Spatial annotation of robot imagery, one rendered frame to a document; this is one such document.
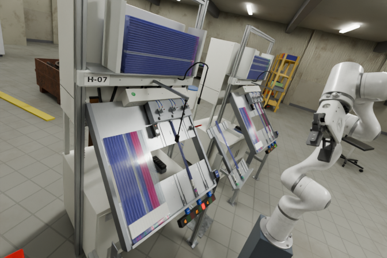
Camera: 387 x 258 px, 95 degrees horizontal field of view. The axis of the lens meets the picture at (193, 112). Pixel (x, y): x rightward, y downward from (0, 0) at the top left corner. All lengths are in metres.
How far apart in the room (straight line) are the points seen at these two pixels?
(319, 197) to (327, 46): 8.91
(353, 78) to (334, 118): 0.15
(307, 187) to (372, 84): 0.59
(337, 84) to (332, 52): 9.09
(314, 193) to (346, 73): 0.60
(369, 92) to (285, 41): 8.83
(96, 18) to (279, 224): 1.46
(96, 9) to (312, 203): 1.41
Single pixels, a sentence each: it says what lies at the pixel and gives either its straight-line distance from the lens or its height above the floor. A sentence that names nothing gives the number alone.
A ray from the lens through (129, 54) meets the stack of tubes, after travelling 0.99.
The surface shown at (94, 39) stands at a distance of 1.12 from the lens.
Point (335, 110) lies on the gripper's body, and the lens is 0.64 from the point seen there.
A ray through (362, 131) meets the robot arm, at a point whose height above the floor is 1.43.
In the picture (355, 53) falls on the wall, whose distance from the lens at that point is 10.03.
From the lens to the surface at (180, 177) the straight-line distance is 1.19.
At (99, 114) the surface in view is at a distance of 1.04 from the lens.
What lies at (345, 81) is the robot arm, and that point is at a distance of 0.72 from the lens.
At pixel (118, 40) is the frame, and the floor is 1.54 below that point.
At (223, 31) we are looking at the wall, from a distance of 9.71.
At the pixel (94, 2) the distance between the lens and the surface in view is 1.11.
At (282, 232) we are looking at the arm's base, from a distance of 1.29.
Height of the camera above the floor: 1.61
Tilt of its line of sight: 21 degrees down
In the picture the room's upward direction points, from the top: 15 degrees clockwise
